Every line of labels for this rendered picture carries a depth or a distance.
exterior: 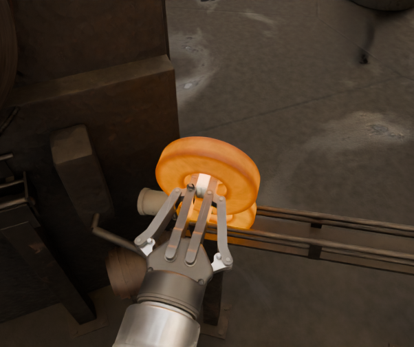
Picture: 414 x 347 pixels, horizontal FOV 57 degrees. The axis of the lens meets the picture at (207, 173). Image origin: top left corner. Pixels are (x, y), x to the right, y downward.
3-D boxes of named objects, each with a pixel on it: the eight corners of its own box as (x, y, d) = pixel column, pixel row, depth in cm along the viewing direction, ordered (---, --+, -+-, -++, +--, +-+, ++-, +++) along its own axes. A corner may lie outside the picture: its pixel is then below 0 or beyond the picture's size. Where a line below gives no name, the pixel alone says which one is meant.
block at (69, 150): (76, 195, 97) (45, 127, 78) (108, 186, 99) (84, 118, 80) (84, 229, 91) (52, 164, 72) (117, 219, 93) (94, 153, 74)
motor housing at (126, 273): (133, 314, 133) (99, 241, 92) (192, 292, 138) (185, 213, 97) (142, 352, 126) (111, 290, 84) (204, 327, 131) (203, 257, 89)
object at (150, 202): (150, 197, 87) (144, 182, 83) (187, 203, 85) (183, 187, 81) (141, 219, 84) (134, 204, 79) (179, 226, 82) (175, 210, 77)
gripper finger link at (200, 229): (181, 261, 45) (193, 264, 45) (205, 185, 52) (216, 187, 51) (183, 272, 49) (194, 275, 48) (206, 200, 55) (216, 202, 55)
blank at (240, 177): (149, 130, 54) (142, 148, 52) (259, 140, 50) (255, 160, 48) (172, 193, 66) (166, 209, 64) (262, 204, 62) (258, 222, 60)
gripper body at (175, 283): (136, 314, 47) (159, 246, 53) (202, 330, 46) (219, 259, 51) (124, 295, 41) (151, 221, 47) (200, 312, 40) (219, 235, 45)
